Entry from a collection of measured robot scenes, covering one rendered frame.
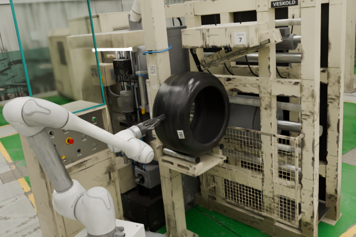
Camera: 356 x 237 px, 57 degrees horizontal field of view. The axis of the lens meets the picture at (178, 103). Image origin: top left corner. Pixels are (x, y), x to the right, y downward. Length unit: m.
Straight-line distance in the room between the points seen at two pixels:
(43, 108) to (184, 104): 0.94
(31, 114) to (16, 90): 9.56
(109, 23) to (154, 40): 3.27
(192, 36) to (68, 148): 1.24
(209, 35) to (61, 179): 1.37
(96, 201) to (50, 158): 0.32
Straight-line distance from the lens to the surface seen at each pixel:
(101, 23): 5.62
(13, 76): 11.05
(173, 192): 2.80
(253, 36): 2.28
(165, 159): 2.52
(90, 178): 2.68
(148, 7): 2.46
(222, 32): 2.35
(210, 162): 2.52
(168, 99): 2.20
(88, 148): 2.66
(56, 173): 1.85
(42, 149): 1.78
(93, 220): 1.84
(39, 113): 1.54
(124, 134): 1.95
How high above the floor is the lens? 1.86
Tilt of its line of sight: 14 degrees down
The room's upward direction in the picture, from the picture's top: 6 degrees counter-clockwise
